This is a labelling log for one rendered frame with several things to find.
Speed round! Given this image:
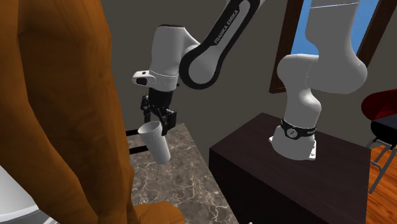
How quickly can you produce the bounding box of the white ribbed cup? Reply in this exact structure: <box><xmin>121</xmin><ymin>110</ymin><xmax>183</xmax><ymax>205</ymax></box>
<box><xmin>137</xmin><ymin>120</ymin><xmax>172</xmax><ymax>165</ymax></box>

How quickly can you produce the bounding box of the white round object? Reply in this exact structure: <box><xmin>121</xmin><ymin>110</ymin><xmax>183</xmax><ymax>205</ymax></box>
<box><xmin>0</xmin><ymin>165</ymin><xmax>57</xmax><ymax>224</ymax></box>

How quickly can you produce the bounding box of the red and black chair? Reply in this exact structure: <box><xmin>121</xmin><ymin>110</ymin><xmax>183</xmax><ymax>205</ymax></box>
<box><xmin>361</xmin><ymin>88</ymin><xmax>397</xmax><ymax>195</ymax></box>

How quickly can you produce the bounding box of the dark robot stand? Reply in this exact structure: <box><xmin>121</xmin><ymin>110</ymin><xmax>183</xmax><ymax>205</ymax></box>
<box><xmin>209</xmin><ymin>112</ymin><xmax>372</xmax><ymax>224</ymax></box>

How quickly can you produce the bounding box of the window with dark brown frame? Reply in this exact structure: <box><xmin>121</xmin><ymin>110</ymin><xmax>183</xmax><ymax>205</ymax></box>
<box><xmin>268</xmin><ymin>0</ymin><xmax>397</xmax><ymax>94</ymax></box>

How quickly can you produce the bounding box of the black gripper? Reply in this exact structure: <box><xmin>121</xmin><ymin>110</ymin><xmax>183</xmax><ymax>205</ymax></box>
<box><xmin>140</xmin><ymin>87</ymin><xmax>178</xmax><ymax>137</ymax></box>

